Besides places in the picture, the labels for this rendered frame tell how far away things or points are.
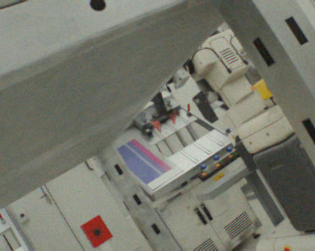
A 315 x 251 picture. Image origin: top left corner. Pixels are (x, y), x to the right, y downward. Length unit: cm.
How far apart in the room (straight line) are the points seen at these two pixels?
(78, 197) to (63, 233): 40
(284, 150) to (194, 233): 145
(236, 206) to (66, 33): 286
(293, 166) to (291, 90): 133
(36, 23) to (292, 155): 140
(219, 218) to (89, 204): 180
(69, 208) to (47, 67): 414
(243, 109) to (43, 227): 283
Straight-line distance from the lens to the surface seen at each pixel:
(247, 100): 197
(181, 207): 282
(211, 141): 274
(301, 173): 155
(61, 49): 17
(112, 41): 19
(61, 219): 429
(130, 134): 292
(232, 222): 297
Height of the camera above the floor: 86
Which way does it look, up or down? 2 degrees up
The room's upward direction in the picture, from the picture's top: 32 degrees counter-clockwise
